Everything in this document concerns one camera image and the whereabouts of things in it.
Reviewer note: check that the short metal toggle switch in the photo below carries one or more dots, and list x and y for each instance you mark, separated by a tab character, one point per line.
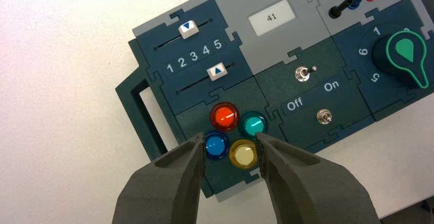
324	116

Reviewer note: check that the red round push button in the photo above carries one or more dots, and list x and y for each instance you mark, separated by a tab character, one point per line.
224	116

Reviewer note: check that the blue round push button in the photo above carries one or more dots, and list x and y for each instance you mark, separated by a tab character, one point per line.
216	145

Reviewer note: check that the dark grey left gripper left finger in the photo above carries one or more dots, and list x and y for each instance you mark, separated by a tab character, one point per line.
169	185

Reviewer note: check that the white slider knob down arrow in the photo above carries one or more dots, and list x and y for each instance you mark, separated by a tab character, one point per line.
188	29

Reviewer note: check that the white slider knob up arrow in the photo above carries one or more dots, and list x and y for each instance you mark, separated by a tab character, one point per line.
216	71

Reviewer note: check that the black green rotary knob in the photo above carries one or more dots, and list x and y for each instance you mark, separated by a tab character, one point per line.
401	58

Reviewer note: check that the yellow round push button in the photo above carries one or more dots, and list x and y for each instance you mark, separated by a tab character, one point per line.
243	154

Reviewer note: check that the dark teal modular control board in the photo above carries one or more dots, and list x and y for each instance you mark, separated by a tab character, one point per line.
271	66

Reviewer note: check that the long metal toggle switch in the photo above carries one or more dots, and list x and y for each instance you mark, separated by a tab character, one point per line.
303	73

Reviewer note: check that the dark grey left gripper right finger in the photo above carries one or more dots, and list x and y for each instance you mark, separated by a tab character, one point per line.
305	188

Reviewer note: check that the white number display screen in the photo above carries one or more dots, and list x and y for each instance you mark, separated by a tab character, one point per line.
272	18

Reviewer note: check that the teal round push button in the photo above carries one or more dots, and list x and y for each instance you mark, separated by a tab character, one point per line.
253	124

